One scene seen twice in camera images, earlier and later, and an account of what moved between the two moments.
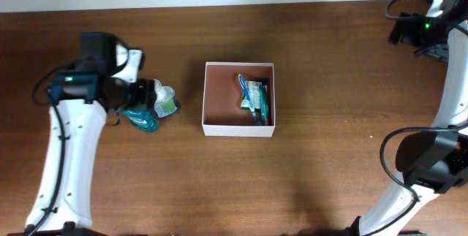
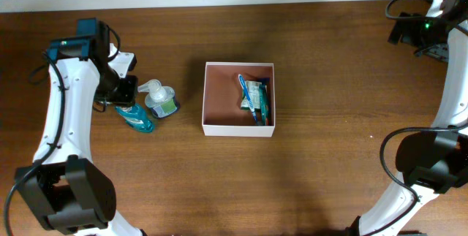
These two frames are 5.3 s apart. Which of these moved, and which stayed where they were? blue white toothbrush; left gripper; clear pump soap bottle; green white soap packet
Moved: left gripper
Stayed: clear pump soap bottle; green white soap packet; blue white toothbrush
